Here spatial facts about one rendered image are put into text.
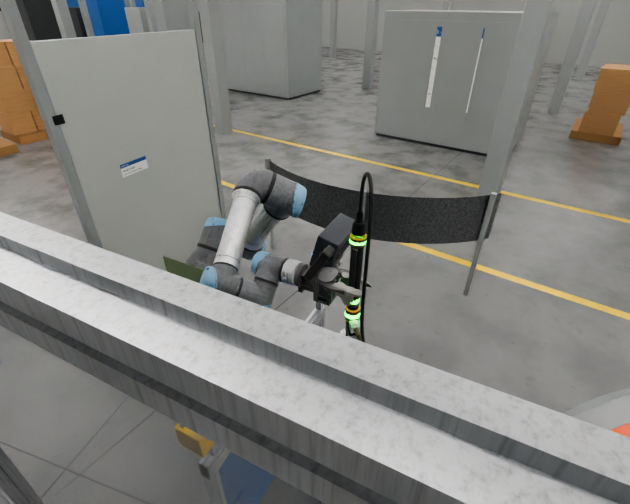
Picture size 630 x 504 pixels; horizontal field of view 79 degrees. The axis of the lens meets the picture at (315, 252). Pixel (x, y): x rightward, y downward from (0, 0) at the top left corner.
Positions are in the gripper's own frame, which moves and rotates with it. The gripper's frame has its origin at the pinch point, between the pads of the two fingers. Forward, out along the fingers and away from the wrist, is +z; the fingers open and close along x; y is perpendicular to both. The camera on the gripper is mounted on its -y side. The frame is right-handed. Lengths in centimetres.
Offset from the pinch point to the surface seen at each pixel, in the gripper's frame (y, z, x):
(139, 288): -54, 12, 72
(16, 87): 53, -753, -322
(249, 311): -54, 18, 71
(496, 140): 72, 13, -433
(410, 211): 66, -28, -186
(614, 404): -44, 35, 59
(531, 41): -34, 22, -431
